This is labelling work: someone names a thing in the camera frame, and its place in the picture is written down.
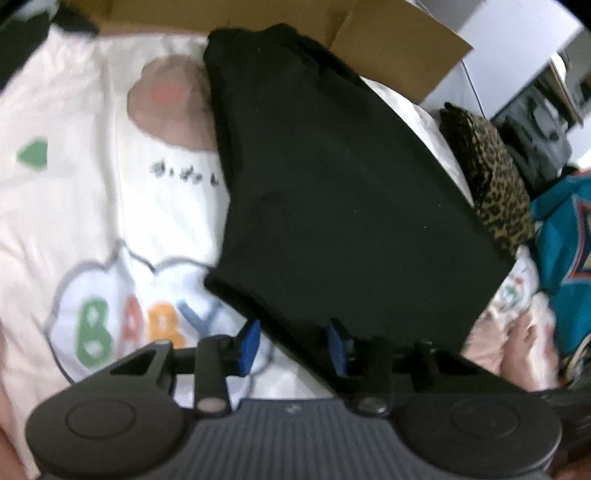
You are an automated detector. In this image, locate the black knit sweater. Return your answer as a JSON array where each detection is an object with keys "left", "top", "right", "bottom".
[{"left": 204, "top": 25, "right": 511, "bottom": 357}]

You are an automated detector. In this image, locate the white cartoon print bedsheet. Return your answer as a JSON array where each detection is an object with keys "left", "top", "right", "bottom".
[{"left": 1, "top": 28, "right": 561, "bottom": 479}]

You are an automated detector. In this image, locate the leopard print garment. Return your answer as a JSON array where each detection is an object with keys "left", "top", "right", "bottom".
[{"left": 440, "top": 103, "right": 535, "bottom": 256}]

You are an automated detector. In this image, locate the teal sports jersey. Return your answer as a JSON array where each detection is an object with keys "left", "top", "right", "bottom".
[{"left": 532, "top": 171, "right": 590, "bottom": 358}]

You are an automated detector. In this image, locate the brown cardboard sheet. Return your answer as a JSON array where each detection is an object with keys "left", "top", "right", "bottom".
[{"left": 59, "top": 0, "right": 475, "bottom": 106}]

